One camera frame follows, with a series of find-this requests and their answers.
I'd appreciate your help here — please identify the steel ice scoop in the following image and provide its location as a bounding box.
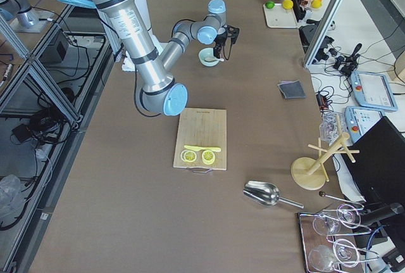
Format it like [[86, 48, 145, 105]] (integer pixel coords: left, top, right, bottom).
[[243, 181, 304, 209]]

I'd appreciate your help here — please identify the folded grey cloth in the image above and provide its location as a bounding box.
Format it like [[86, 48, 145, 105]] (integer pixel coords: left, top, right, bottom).
[[278, 80, 306, 99]]

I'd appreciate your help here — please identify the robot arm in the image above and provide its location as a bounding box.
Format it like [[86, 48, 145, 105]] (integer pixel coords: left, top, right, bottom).
[[58, 0, 227, 116]]

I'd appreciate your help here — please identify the wine glass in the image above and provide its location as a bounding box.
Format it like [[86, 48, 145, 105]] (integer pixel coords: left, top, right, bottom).
[[313, 203, 361, 236], [308, 239, 360, 272]]

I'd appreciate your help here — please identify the white ceramic spoon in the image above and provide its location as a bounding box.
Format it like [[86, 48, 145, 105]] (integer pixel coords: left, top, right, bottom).
[[204, 57, 225, 63]]

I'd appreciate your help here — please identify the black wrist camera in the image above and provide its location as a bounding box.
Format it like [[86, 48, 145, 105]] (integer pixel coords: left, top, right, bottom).
[[226, 25, 240, 45]]

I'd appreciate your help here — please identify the lemon slice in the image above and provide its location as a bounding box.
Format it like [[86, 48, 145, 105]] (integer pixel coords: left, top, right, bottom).
[[180, 149, 197, 163], [201, 149, 216, 165]]

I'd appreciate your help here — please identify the clear plastic ice container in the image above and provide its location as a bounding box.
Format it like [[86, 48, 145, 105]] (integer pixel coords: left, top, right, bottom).
[[319, 112, 347, 144]]

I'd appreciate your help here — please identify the wooden mug tree stand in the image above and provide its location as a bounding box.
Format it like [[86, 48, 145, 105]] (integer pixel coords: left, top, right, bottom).
[[290, 131, 359, 190]]

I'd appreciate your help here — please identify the upper lemon slice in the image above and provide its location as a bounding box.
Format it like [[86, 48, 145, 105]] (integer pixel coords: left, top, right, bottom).
[[201, 149, 216, 165]]

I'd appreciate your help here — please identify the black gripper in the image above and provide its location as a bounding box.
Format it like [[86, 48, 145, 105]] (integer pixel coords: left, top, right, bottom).
[[213, 27, 228, 58]]

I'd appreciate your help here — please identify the light green ceramic bowl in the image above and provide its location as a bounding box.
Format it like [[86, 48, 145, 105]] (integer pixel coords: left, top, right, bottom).
[[198, 48, 221, 67]]

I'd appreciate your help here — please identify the green lime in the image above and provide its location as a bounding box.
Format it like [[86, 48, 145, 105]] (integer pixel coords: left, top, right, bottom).
[[265, 1, 275, 10]]

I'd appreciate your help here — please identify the black monitor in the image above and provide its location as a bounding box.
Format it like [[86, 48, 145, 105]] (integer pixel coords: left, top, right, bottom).
[[344, 117, 404, 205]]

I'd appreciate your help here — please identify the far teach pendant tablet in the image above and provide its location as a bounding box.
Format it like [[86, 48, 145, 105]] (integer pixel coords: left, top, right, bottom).
[[350, 71, 398, 111]]

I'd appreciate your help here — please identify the lower wine glass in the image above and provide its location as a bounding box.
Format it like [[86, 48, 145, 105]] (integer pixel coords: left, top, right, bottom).
[[308, 239, 360, 272]]

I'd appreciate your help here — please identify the black glass rack tray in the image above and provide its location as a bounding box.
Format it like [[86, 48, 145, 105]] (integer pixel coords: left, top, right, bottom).
[[297, 209, 391, 272]]

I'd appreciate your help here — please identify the aluminium frame post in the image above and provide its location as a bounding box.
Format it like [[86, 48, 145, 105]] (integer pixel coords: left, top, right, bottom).
[[302, 0, 343, 68]]

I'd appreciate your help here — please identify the upper wine glass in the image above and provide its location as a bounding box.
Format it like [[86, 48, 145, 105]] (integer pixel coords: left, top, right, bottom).
[[313, 203, 361, 236]]

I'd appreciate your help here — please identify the teach pendant tablet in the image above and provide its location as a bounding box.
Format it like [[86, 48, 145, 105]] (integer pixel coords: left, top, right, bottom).
[[344, 106, 385, 143], [350, 71, 398, 111]]

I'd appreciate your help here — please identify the yellow lemon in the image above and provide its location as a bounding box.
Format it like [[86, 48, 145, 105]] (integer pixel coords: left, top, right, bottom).
[[282, 0, 294, 10]]

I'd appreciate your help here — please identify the bamboo cutting board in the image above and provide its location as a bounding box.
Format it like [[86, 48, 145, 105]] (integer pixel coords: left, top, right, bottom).
[[173, 108, 227, 170]]

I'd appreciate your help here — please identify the black flat bar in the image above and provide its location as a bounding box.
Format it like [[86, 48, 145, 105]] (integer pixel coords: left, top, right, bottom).
[[291, 0, 306, 21]]

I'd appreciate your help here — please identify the lower lemon slice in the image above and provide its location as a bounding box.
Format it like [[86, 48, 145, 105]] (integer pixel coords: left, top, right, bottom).
[[180, 149, 197, 163]]

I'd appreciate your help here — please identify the near teach pendant tablet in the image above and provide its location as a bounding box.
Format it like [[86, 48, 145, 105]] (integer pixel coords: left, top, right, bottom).
[[344, 106, 385, 143]]

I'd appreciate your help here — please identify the yellow plastic knife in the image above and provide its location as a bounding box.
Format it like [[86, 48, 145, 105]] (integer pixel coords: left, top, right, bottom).
[[184, 145, 221, 153]]

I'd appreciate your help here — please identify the cream rabbit tray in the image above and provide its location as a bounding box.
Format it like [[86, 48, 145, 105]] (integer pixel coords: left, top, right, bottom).
[[263, 3, 298, 29]]

